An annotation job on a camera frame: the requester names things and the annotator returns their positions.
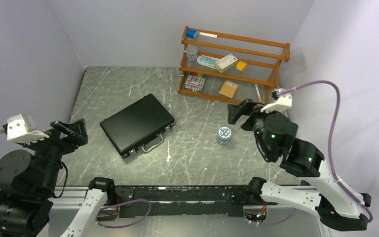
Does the white pen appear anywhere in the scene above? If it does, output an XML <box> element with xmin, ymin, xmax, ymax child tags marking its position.
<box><xmin>255</xmin><ymin>84</ymin><xmax>263</xmax><ymax>102</ymax></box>

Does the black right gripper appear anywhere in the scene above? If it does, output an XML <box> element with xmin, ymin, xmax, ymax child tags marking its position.
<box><xmin>227</xmin><ymin>98</ymin><xmax>282</xmax><ymax>158</ymax></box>

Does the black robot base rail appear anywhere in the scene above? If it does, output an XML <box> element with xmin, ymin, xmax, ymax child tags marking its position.
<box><xmin>115</xmin><ymin>185</ymin><xmax>264</xmax><ymax>218</ymax></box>

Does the orange spiral notebook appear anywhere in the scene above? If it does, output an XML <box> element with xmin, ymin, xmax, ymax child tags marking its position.
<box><xmin>218</xmin><ymin>79</ymin><xmax>239</xmax><ymax>98</ymax></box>

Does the orange wooden shelf rack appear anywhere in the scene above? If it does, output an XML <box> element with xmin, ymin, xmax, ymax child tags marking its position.
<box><xmin>178</xmin><ymin>26</ymin><xmax>291</xmax><ymax>104</ymax></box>

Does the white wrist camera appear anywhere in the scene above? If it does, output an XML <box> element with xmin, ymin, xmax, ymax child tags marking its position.
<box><xmin>261</xmin><ymin>88</ymin><xmax>293</xmax><ymax>113</ymax></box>
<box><xmin>3</xmin><ymin>113</ymin><xmax>49</xmax><ymax>145</ymax></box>

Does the blue white ceramic jar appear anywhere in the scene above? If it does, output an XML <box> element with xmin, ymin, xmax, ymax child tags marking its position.
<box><xmin>216</xmin><ymin>126</ymin><xmax>232</xmax><ymax>145</ymax></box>

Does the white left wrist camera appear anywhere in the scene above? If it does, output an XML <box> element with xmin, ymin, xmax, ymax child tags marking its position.
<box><xmin>3</xmin><ymin>113</ymin><xmax>49</xmax><ymax>145</ymax></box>

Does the white cardboard box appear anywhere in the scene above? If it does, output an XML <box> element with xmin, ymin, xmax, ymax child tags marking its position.
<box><xmin>214</xmin><ymin>54</ymin><xmax>238</xmax><ymax>73</ymax></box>

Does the coloured marker pack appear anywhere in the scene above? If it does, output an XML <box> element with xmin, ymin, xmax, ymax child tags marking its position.
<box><xmin>184</xmin><ymin>73</ymin><xmax>206</xmax><ymax>93</ymax></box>

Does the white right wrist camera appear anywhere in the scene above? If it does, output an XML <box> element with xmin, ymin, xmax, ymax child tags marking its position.
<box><xmin>261</xmin><ymin>88</ymin><xmax>293</xmax><ymax>113</ymax></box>

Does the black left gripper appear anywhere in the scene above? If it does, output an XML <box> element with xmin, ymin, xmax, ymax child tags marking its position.
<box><xmin>19</xmin><ymin>117</ymin><xmax>88</xmax><ymax>193</ymax></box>

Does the clear plastic cup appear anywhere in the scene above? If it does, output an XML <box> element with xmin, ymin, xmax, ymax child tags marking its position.
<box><xmin>186</xmin><ymin>45</ymin><xmax>198</xmax><ymax>62</ymax></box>

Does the yellow small block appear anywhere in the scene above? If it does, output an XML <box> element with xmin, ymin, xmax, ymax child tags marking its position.
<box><xmin>236</xmin><ymin>60</ymin><xmax>247</xmax><ymax>71</ymax></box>

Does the black poker chip case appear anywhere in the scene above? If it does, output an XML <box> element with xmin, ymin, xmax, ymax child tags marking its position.
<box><xmin>100</xmin><ymin>94</ymin><xmax>175</xmax><ymax>158</ymax></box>

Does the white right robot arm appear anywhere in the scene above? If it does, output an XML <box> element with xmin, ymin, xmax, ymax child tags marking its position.
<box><xmin>241</xmin><ymin>110</ymin><xmax>372</xmax><ymax>232</ymax></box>

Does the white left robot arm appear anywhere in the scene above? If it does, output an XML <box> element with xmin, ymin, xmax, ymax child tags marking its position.
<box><xmin>0</xmin><ymin>94</ymin><xmax>265</xmax><ymax>237</ymax></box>

